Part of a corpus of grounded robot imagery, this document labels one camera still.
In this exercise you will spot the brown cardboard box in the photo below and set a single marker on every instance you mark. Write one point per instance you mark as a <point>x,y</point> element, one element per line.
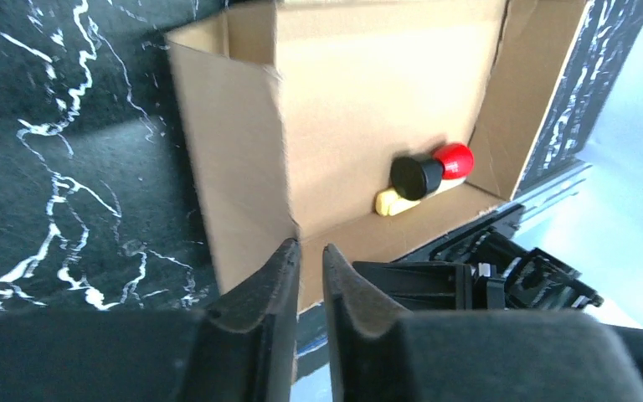
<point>293,113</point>

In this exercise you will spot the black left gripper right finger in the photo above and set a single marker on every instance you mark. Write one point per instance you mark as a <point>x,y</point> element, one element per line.
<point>380,351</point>

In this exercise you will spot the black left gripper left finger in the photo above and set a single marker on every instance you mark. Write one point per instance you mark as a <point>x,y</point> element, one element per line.
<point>239,348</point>

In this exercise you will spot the yellow rectangular block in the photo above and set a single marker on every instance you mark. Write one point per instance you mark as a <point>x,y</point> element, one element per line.
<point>389,203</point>

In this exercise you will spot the red black knob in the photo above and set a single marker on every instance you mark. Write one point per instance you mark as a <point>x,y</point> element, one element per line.
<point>416,176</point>

